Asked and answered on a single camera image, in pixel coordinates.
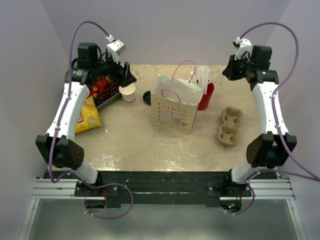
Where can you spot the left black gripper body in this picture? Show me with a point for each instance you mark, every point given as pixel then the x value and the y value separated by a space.
pixel 110 69

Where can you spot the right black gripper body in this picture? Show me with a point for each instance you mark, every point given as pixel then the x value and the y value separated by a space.
pixel 243 67

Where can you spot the brown paper bag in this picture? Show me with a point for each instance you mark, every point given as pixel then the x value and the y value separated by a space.
pixel 174 102

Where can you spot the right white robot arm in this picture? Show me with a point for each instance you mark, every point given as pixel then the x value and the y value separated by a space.
pixel 269 149

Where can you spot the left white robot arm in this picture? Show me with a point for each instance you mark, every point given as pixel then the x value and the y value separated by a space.
pixel 57 146

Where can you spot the purple grape bunch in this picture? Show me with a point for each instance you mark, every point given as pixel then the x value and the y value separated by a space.
pixel 103 90

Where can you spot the white wrapped straws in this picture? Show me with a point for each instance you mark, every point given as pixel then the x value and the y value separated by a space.
pixel 201 77

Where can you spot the grey fruit tray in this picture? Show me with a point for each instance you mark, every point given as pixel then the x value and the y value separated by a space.
pixel 109 101

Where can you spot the red straw holder cup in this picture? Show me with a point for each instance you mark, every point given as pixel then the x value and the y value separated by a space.
pixel 205 100

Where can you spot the cardboard cup carrier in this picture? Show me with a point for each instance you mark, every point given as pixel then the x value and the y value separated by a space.
pixel 228 132

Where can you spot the yellow chips bag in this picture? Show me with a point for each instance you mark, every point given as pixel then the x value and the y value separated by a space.
pixel 89 117

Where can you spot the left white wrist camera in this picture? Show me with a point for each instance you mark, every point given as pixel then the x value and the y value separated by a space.
pixel 115 48

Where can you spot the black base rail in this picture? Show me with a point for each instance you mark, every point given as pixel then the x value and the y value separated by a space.
pixel 161 188

